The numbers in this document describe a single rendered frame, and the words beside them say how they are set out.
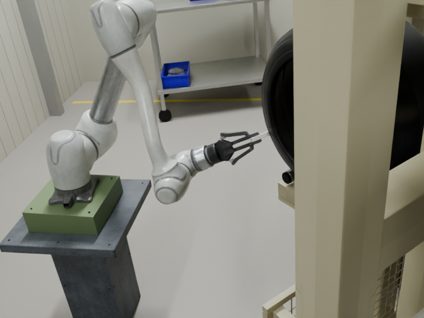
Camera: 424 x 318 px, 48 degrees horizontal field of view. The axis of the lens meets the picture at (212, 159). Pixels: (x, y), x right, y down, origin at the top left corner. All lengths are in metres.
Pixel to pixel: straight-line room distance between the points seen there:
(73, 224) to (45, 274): 0.97
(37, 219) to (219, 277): 1.05
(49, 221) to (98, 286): 0.41
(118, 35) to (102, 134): 0.55
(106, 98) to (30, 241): 0.66
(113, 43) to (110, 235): 0.77
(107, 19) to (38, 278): 1.71
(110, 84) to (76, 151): 0.30
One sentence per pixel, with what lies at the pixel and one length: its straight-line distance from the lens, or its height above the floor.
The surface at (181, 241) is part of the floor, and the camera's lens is 2.90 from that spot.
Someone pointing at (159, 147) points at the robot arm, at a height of 1.07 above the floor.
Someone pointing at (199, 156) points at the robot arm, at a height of 0.98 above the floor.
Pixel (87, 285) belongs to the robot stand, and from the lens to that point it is 2.30.
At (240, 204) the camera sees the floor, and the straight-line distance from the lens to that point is 3.14.
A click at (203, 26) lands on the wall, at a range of 5.04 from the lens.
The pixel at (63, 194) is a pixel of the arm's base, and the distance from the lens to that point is 2.06.
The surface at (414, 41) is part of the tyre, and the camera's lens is 1.45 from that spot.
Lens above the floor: 1.84
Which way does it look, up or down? 30 degrees down
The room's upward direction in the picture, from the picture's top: 6 degrees counter-clockwise
